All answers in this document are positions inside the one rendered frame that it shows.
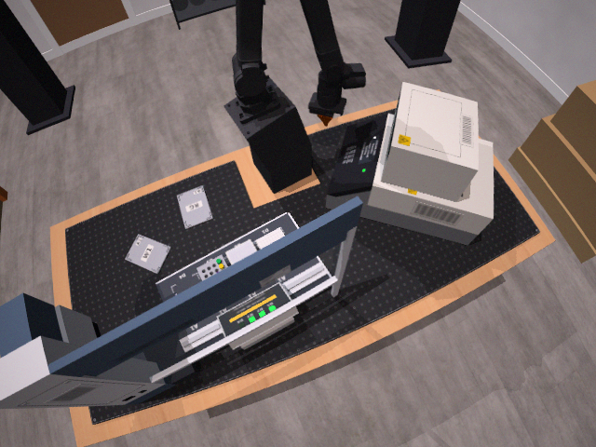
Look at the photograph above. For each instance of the white thermal cycler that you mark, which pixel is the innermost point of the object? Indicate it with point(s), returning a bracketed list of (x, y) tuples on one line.
[(435, 157)]

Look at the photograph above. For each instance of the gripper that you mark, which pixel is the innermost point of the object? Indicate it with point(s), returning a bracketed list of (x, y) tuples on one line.
[(325, 106)]

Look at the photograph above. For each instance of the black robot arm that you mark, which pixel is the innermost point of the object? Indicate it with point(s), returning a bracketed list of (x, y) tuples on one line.
[(250, 79)]

